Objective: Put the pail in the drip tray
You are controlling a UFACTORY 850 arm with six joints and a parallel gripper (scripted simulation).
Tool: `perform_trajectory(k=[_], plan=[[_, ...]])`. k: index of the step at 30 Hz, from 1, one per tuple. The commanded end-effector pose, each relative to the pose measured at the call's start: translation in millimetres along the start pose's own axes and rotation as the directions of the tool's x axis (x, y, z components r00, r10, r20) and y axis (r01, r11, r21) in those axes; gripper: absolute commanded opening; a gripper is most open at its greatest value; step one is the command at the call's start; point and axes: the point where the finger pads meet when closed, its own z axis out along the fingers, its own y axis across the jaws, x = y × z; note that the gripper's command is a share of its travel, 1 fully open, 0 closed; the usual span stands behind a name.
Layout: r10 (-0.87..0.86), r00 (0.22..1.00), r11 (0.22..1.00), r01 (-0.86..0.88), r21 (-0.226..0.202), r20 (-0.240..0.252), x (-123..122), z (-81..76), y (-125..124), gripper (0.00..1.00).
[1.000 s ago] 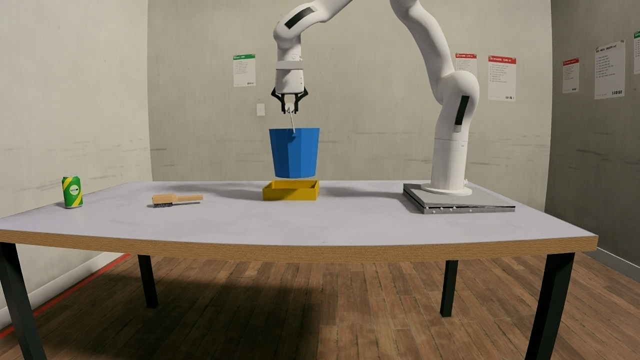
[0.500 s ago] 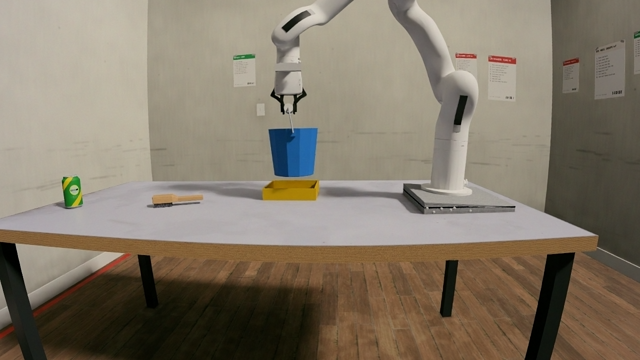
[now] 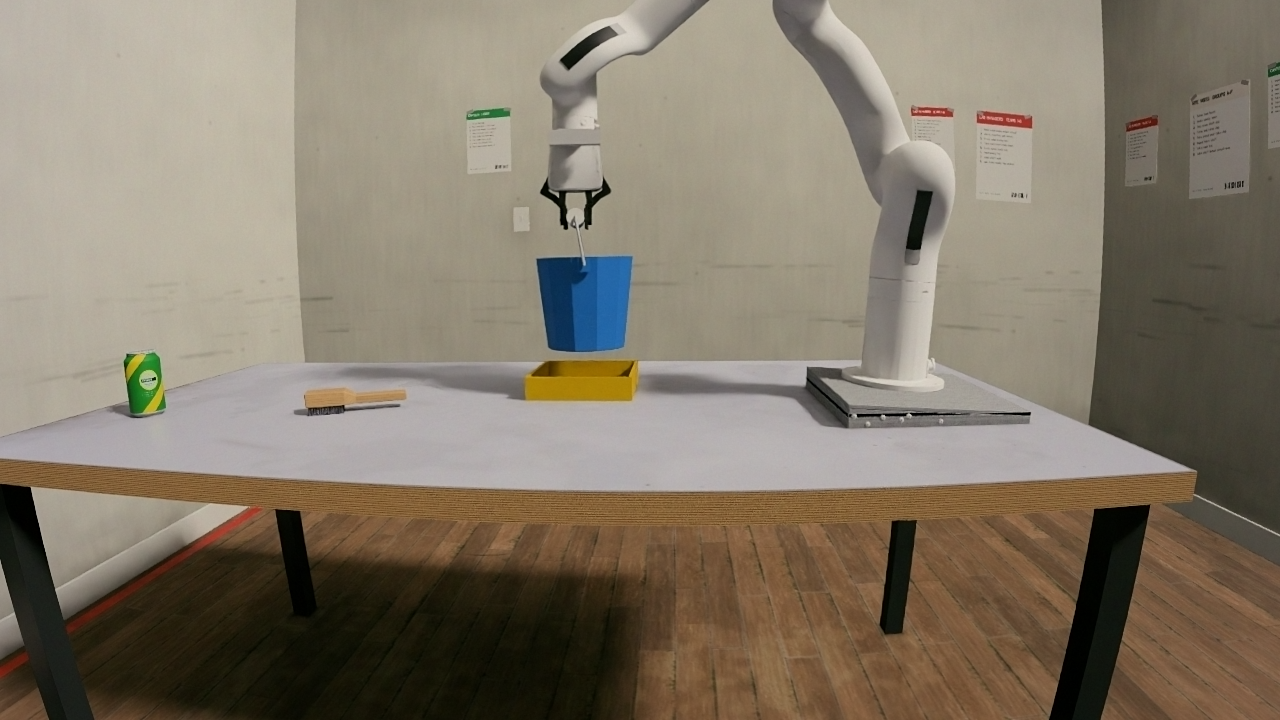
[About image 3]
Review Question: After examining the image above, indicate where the yellow square tray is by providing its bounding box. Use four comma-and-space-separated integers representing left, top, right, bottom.
525, 360, 637, 401

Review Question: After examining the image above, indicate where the green and yellow drink can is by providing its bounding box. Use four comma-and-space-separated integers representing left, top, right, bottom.
123, 348, 166, 418

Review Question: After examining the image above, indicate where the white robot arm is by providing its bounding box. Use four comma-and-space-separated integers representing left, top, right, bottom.
540, 0, 955, 392

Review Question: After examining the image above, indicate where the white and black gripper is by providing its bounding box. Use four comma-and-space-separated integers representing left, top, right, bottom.
540, 146, 611, 231

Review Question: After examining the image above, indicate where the wooden wire brush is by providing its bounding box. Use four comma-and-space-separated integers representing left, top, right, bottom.
305, 388, 406, 416

